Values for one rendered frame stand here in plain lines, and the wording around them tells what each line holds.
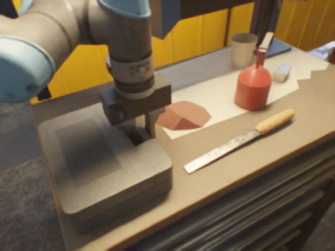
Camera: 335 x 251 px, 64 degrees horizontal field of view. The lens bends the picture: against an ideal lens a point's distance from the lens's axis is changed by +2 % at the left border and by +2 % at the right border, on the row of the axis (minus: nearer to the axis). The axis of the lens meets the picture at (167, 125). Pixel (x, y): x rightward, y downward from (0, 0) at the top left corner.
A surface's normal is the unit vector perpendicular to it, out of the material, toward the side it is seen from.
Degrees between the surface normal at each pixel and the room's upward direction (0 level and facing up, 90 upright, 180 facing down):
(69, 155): 0
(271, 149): 0
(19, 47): 37
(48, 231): 0
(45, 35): 48
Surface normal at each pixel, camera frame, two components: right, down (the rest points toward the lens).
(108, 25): -0.11, 0.51
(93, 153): -0.04, -0.75
